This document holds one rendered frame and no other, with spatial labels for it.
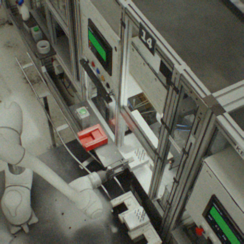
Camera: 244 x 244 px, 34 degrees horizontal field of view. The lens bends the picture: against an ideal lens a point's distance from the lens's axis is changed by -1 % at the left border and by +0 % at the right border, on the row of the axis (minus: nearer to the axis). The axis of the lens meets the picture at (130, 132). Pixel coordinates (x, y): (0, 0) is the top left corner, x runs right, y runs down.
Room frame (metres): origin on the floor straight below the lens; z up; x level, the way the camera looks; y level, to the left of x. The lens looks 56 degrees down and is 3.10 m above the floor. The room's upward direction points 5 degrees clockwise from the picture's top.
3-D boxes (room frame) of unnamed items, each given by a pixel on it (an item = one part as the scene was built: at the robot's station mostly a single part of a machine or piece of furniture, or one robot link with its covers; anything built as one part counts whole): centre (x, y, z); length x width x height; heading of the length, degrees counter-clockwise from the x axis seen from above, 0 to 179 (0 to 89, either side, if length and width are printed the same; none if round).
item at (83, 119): (1.53, 0.31, 0.97); 0.08 x 0.08 x 0.12; 34
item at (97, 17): (1.59, 0.11, 1.60); 0.42 x 0.29 x 0.46; 34
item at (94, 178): (1.05, 0.18, 1.02); 0.09 x 0.06 x 0.09; 34
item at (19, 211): (0.92, 0.65, 0.85); 0.18 x 0.16 x 0.22; 7
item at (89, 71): (1.52, 0.23, 1.37); 0.36 x 0.04 x 0.04; 34
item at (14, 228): (0.89, 0.64, 0.71); 0.22 x 0.18 x 0.06; 34
